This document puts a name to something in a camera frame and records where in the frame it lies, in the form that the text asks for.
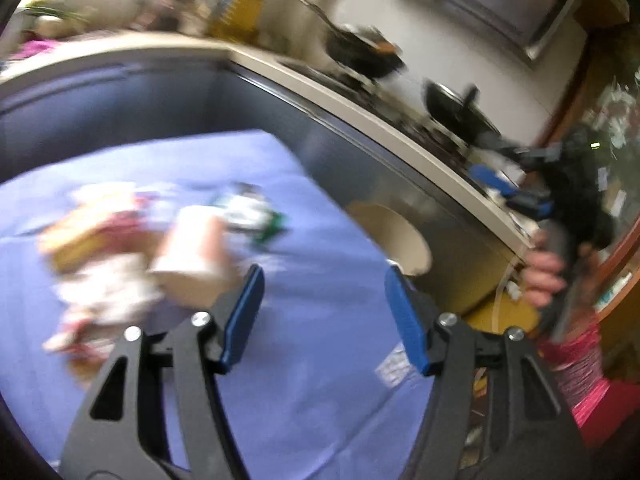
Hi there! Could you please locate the black wok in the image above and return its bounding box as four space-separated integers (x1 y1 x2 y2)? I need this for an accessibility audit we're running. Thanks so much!
295 0 407 82

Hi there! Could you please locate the blue tablecloth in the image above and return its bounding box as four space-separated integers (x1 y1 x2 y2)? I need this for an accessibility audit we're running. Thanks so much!
0 129 441 480

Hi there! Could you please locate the gas stove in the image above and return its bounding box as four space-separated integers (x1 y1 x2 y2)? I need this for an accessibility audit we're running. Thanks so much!
277 57 473 163

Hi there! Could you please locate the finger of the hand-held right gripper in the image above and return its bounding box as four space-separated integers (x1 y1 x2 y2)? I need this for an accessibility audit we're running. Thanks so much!
469 135 566 198
506 187 557 221

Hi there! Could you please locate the round brown cardboard bin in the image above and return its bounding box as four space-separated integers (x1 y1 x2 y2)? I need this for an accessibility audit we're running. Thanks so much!
346 201 433 277

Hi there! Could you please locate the beige kitchen countertop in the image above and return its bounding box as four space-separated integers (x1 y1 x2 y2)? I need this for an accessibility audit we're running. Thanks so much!
0 34 537 257

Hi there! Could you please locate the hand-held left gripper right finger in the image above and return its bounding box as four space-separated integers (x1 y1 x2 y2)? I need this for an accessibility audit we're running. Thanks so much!
384 265 592 480

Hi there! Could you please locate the green potted plant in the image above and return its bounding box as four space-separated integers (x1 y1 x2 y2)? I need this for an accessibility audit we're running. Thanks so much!
20 0 91 36

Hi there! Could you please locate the grey steel cabinet front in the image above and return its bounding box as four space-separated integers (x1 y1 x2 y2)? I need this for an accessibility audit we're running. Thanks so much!
0 55 528 316

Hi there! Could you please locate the person's right forearm pink sleeve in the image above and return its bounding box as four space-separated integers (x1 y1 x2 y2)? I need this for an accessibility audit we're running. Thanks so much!
540 310 613 413

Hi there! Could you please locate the steel range hood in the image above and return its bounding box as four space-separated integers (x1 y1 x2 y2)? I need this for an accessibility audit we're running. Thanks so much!
379 0 582 63

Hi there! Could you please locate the green foil snack wrapper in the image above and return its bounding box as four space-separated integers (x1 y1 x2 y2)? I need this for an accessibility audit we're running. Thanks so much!
207 182 291 251

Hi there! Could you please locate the yellow box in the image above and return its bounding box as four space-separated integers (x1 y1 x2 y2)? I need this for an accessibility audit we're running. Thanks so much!
212 0 266 38

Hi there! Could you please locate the wooden glass display cabinet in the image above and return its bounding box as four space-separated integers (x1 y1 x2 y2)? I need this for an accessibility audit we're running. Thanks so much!
582 55 640 321

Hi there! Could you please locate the person's right hand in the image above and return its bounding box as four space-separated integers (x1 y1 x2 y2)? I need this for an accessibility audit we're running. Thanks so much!
521 232 570 310

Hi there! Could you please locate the small white label sticker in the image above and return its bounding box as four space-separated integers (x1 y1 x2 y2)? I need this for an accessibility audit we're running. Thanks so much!
375 344 420 387

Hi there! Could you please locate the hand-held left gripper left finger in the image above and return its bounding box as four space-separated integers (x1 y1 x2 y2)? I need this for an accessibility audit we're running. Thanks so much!
60 262 266 480

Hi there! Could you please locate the black frying pan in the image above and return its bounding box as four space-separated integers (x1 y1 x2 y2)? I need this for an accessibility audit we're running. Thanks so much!
423 81 502 147

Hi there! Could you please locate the beige foil snack pouch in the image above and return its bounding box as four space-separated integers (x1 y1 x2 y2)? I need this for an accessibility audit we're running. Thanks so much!
150 204 233 293

